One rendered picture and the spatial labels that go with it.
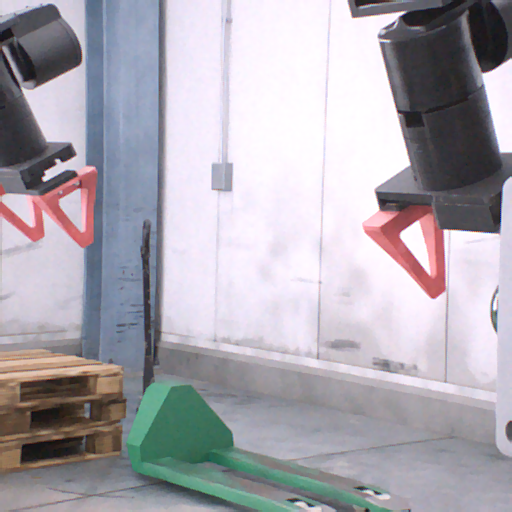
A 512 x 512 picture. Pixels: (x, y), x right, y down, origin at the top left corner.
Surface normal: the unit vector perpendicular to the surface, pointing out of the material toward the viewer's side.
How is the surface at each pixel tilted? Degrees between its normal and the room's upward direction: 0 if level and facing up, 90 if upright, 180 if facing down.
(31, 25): 90
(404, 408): 90
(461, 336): 90
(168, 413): 75
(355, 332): 90
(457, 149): 108
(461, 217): 117
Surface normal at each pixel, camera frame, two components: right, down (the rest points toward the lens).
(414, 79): -0.48, 0.46
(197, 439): 0.64, -0.20
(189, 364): -0.76, 0.01
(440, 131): -0.23, 0.43
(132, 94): 0.66, 0.06
